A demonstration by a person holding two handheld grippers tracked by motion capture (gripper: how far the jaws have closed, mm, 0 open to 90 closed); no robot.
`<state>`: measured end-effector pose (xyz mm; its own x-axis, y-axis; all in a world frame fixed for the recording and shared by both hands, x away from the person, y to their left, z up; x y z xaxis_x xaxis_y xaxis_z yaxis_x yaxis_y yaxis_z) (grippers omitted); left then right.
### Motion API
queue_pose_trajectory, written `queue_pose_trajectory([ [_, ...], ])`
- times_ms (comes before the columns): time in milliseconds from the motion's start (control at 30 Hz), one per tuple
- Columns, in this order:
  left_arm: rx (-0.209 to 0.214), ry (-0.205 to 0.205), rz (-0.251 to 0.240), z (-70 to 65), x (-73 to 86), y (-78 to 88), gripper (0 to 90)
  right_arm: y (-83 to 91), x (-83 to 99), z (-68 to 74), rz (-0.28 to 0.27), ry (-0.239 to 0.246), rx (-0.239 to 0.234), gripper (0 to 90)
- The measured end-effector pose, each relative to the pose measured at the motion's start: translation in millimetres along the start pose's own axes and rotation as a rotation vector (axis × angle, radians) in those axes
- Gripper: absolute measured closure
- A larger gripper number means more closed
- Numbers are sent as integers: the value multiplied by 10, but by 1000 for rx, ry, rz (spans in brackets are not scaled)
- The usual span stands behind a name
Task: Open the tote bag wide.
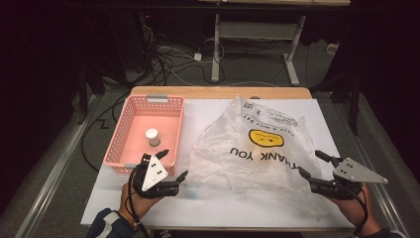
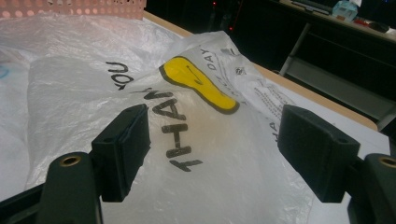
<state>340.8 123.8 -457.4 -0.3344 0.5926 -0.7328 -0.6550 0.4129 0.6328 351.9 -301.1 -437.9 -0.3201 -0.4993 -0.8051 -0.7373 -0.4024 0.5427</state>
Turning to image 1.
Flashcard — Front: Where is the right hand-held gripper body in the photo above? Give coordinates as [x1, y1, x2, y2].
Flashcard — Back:
[310, 157, 389, 201]

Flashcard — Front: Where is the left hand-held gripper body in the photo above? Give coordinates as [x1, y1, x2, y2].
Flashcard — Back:
[132, 153, 181, 200]

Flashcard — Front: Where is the small white bottle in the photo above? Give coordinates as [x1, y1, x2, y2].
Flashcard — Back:
[145, 127, 162, 148]

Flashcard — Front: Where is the pink plastic basket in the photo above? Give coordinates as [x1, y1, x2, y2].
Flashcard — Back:
[102, 94, 185, 176]

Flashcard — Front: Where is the clear printed plastic bag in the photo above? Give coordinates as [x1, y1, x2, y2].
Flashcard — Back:
[187, 94, 331, 220]

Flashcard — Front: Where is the person's left hand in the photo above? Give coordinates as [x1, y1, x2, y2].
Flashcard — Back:
[118, 181, 162, 227]

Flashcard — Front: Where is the person's right hand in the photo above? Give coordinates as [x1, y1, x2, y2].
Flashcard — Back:
[329, 183, 382, 237]

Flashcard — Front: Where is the white table sheet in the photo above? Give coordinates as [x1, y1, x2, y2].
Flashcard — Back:
[80, 98, 357, 230]

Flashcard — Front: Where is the black metal stand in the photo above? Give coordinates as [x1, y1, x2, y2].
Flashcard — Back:
[76, 59, 107, 126]
[313, 65, 365, 137]

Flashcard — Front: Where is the beige power strip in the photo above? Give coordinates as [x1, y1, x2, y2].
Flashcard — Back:
[326, 43, 341, 57]

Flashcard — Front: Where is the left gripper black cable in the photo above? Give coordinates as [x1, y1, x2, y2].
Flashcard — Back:
[126, 163, 151, 238]

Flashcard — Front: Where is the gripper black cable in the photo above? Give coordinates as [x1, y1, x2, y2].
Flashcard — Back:
[126, 163, 151, 238]
[338, 182, 369, 238]

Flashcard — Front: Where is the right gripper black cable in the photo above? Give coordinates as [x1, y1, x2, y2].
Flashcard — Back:
[338, 182, 369, 238]

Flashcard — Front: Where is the aluminium floor rail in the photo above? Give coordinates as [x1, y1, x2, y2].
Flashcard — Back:
[14, 94, 101, 238]
[345, 132, 411, 238]

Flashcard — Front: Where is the orange bracelet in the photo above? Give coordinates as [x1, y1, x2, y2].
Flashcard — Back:
[118, 209, 138, 229]

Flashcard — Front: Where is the long black floor cable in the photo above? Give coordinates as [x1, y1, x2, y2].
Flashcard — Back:
[80, 93, 133, 174]

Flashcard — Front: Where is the white metal desk frame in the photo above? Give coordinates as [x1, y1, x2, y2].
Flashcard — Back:
[197, 0, 352, 87]

